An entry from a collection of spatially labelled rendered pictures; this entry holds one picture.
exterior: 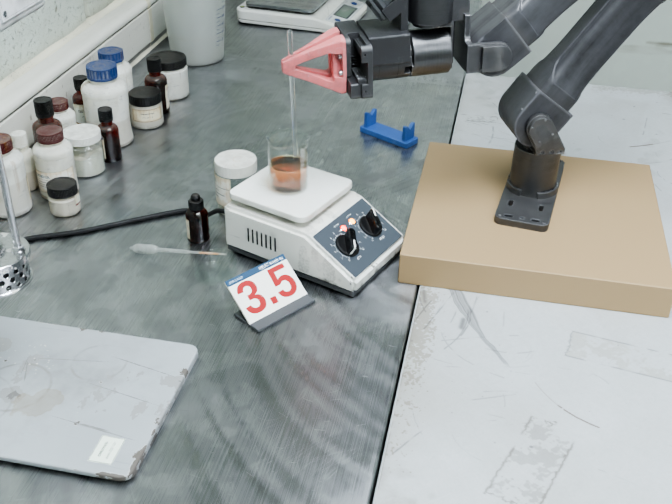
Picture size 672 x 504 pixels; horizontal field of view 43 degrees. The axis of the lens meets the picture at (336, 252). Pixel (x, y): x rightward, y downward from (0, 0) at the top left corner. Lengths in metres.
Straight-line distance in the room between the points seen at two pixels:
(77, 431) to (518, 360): 0.47
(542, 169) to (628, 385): 0.33
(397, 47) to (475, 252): 0.27
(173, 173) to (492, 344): 0.59
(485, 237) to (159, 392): 0.46
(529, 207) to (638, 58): 1.47
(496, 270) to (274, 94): 0.69
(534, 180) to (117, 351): 0.58
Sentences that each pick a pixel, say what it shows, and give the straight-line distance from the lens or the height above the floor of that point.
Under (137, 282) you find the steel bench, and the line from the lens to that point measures 1.10.
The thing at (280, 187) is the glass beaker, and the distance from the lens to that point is 1.09.
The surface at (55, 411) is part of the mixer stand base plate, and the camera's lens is 0.93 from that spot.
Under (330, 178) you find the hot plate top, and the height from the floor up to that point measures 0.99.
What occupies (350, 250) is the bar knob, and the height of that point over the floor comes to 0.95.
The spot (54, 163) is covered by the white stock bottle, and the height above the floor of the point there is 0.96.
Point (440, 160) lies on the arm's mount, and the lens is 1.29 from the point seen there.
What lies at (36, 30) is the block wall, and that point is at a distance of 1.53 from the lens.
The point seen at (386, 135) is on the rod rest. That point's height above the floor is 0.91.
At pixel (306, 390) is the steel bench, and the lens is 0.93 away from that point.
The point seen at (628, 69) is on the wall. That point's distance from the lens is 2.61.
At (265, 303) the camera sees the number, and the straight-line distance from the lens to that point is 1.03.
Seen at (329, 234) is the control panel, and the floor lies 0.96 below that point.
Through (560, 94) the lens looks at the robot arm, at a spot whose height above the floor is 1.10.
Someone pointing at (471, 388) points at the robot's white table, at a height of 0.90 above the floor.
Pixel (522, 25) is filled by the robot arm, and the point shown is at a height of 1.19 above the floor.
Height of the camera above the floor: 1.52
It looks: 33 degrees down
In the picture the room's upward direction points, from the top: 1 degrees clockwise
